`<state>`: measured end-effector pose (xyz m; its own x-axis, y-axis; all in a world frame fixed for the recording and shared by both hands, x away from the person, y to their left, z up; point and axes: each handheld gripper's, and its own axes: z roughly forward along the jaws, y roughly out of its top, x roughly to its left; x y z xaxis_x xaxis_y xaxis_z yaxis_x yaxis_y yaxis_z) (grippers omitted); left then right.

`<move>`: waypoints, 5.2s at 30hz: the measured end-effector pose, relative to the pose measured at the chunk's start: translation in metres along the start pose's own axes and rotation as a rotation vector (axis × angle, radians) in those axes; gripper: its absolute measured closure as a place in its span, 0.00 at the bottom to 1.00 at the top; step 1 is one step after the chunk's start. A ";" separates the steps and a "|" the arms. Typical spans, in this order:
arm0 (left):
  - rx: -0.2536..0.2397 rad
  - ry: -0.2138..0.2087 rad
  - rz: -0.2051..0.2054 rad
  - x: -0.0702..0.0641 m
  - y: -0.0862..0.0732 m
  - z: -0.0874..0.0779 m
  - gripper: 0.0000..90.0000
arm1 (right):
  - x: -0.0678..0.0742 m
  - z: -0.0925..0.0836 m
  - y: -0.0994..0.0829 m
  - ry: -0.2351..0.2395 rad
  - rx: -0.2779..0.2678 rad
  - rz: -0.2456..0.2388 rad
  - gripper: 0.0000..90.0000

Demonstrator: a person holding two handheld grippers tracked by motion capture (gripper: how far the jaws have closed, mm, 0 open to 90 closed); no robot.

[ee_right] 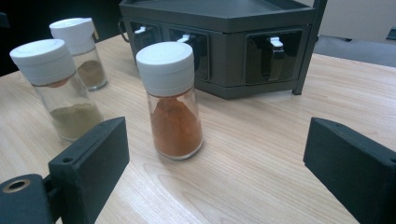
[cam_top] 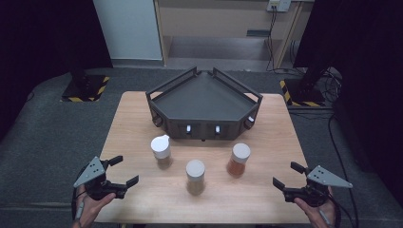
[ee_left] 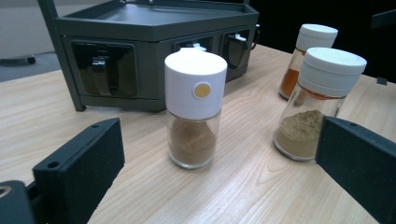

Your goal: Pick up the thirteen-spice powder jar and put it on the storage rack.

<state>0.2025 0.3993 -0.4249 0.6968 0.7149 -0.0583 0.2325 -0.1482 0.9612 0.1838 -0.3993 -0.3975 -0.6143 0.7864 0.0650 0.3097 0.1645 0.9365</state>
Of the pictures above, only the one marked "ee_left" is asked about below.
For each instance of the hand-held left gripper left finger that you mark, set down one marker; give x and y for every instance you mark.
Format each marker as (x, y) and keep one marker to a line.
(77, 174)

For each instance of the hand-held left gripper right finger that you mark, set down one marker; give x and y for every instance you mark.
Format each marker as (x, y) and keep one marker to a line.
(358, 168)

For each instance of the spice jar with orange powder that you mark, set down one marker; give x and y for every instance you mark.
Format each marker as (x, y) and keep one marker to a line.
(314, 35)

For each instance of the spice jar with tan powder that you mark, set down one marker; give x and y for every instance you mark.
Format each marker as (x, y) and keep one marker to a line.
(327, 71)

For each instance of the spice jar with yellow button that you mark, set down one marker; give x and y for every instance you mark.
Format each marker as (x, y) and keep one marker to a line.
(194, 93)

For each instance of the dark grey spice rack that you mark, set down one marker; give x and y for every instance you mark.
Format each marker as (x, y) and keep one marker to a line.
(149, 34)

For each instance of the grey table edge clip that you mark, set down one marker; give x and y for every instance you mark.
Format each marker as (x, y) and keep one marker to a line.
(382, 81)

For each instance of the black curtain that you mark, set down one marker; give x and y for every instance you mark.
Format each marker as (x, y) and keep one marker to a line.
(311, 12)

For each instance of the white wall panel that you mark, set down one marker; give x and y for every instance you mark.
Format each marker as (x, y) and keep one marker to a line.
(18, 31)

